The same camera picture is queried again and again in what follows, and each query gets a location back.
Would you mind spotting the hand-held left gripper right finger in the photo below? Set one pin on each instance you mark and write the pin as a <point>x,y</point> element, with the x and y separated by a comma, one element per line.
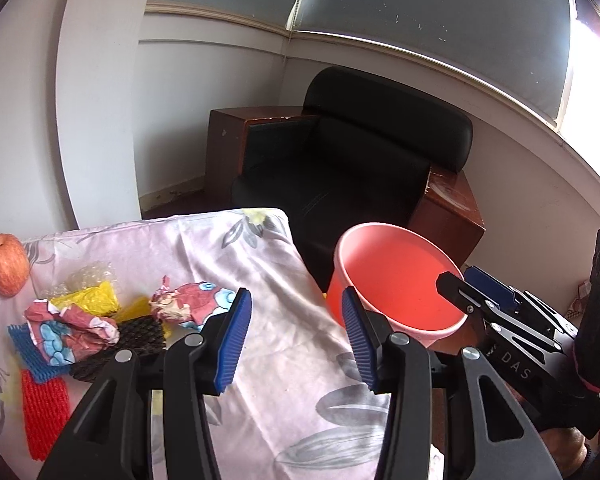
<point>360,340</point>

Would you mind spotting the person's right hand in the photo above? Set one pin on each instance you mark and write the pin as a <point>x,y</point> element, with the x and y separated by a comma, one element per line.
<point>567,450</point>

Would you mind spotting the printed paper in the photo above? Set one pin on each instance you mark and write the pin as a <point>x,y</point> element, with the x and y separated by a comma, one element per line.
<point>190,300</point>
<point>65,332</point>

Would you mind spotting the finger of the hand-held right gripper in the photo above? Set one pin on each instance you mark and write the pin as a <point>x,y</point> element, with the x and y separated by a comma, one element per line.
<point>492,290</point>
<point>480,307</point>

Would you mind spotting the pink floral cloth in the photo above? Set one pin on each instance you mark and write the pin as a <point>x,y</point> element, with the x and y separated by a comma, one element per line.
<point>290,310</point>

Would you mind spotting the clear bubble wrap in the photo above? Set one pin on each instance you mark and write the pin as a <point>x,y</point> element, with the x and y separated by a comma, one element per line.
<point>87,275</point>

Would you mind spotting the red apple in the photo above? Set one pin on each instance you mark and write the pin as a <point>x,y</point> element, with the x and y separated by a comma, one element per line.
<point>6,265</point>

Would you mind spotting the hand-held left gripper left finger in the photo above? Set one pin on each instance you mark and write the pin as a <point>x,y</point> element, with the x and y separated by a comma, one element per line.
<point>232,340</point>

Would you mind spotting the blue foam net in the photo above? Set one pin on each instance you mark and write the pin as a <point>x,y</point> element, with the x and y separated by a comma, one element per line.
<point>26,356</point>

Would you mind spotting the black leather armchair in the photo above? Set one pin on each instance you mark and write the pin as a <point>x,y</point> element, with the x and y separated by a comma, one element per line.
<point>340,160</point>

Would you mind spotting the red foam net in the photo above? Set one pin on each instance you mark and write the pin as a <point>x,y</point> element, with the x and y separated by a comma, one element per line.
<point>42,410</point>

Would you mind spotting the black foam net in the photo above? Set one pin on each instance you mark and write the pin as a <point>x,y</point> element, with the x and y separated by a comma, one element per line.
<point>140,336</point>

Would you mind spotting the pink plastic bucket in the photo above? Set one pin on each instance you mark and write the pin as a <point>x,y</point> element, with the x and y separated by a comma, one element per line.
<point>405,280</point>

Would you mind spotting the yellow foam net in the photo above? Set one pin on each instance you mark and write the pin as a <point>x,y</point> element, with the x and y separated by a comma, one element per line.
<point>95,301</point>
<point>135,308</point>

